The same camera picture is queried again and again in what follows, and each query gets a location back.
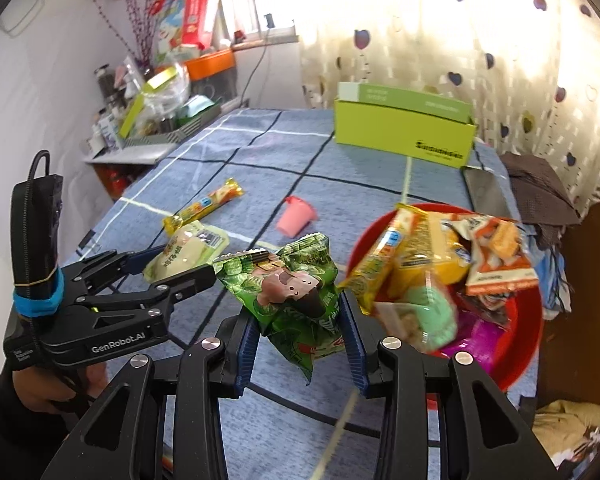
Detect heart print curtain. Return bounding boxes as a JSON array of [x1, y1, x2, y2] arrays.
[[245, 0, 600, 216]]

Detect purple snack packet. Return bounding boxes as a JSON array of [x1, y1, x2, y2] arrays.
[[437, 320, 511, 373]]

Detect blue checked blanket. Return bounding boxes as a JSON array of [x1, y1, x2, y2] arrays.
[[62, 107, 531, 480]]

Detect blue cloth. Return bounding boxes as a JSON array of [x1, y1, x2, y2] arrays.
[[524, 224, 567, 322]]

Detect lime green cardboard box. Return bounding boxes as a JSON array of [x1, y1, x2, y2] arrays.
[[332, 81, 477, 170]]

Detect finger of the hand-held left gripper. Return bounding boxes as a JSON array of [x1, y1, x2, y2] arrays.
[[87, 264, 217, 333], [62, 246, 167, 293]]

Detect beige snack packet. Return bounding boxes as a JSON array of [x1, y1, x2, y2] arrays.
[[142, 220, 231, 283]]

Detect black smartphone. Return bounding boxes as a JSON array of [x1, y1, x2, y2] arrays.
[[461, 165, 512, 221]]

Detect grey plastic basket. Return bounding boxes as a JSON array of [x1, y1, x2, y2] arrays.
[[122, 102, 223, 145]]

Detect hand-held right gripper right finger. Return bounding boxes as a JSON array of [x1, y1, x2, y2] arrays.
[[336, 287, 553, 480]]

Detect printed cloth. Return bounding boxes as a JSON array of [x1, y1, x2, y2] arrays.
[[530, 397, 600, 472]]

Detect lime green box lid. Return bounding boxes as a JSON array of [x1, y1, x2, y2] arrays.
[[119, 65, 178, 138]]

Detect light green snack packet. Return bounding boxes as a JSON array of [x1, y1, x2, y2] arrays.
[[375, 280, 461, 353]]

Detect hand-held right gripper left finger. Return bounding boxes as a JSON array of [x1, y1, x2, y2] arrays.
[[52, 314, 261, 480]]

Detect orange snack packet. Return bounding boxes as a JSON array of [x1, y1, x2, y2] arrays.
[[442, 212, 540, 297]]

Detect dark glass jar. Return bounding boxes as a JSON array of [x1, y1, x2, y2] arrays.
[[94, 64, 117, 111]]

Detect clear plastic bag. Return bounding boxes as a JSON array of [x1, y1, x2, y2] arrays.
[[142, 64, 192, 121]]

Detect wooden wardrobe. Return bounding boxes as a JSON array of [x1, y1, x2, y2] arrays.
[[532, 180, 600, 411]]

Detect person's left forearm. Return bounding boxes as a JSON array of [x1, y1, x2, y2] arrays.
[[0, 375, 88, 480]]

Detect colourful diaper pack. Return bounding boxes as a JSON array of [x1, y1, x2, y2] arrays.
[[150, 0, 221, 53]]

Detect yellow snack packet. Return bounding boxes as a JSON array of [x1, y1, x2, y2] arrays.
[[395, 210, 473, 286]]

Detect dark snack packet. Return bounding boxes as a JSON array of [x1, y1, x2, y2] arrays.
[[457, 290, 513, 328]]

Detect dark checked cloth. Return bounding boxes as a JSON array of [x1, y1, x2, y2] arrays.
[[497, 152, 581, 256]]

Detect person's left hand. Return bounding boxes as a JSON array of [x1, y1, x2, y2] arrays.
[[10, 359, 109, 414]]

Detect red plastic basin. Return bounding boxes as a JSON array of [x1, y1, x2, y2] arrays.
[[347, 202, 546, 393]]

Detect long yellow snack bar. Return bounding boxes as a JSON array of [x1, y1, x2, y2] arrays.
[[339, 209, 421, 313], [162, 177, 244, 235]]

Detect orange storage box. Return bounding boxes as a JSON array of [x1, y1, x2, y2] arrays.
[[184, 50, 236, 81]]

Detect white shelf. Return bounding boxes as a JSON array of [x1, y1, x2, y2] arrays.
[[82, 139, 182, 167]]

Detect pink plastic cup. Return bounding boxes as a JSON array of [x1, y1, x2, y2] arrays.
[[276, 196, 320, 237]]

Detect black charger cable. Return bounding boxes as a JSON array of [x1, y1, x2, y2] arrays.
[[237, 12, 277, 108]]

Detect purple decorative branches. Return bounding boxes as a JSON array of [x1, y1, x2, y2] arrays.
[[95, 0, 162, 68]]

